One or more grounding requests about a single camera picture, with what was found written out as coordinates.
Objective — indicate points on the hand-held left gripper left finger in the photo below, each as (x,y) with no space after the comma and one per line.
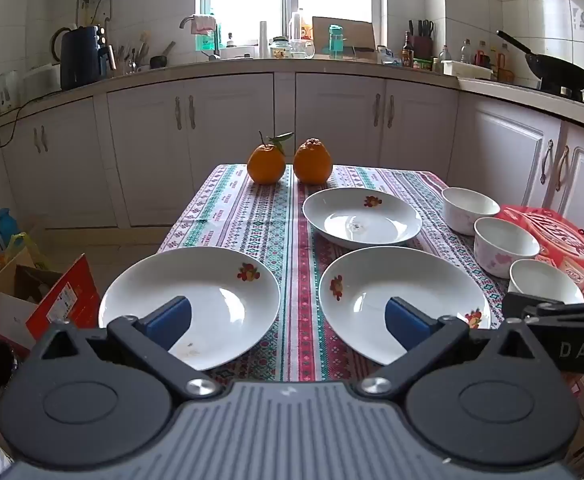
(169,322)

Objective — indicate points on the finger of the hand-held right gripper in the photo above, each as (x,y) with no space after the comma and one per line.
(532,302)

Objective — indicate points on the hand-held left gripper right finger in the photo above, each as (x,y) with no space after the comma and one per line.
(407,325)

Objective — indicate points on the white bowl with pink flowers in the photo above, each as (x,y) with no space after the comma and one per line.
(502,250)
(467,210)
(542,282)

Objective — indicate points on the white plate with fruit print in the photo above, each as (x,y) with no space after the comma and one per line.
(372,305)
(196,280)
(362,217)

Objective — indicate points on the red cardboard box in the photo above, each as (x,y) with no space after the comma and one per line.
(69,295)

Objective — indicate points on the patterned red green tablecloth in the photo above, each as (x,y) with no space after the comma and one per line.
(267,220)

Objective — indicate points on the yellow green bag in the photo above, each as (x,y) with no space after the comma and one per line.
(26,247)

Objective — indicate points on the brown cardboard box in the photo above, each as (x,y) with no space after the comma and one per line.
(1,285)

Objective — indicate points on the orange with leafy stem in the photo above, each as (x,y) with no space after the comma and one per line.
(266,165)

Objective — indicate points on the orange without leaves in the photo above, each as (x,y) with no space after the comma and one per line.
(313,162)

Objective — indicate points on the black wok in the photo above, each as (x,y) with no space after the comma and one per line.
(557,70)

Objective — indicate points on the white plastic tray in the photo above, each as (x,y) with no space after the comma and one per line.
(467,70)

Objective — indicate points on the clear plastic bottle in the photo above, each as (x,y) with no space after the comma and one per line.
(465,52)

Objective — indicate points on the small black pot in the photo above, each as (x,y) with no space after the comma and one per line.
(159,61)

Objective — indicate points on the blue plastic bag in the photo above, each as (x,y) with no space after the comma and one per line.
(388,56)

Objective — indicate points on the utensil holder with utensils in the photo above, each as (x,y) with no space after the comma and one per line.
(129,55)

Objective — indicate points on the dark soy sauce bottle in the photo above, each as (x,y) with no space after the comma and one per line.
(408,52)

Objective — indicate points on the dark blue electric kettle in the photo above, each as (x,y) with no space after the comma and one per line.
(79,57)

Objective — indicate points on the knife block with knives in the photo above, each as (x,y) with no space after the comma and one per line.
(423,42)

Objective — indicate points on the green dish soap bottle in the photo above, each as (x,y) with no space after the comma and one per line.
(206,42)

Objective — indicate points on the chrome faucet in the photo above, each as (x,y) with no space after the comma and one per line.
(214,40)

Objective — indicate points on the teal water bottle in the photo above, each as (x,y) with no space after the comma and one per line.
(337,40)

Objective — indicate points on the glass pitcher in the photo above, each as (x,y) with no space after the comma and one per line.
(303,49)

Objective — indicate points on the wooden cutting board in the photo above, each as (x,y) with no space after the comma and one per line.
(359,32)

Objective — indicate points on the white paper roll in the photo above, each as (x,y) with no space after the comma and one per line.
(264,40)

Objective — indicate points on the pink cloth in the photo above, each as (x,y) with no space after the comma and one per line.
(204,24)

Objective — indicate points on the cooking oil bottle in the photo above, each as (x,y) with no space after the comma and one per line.
(299,25)

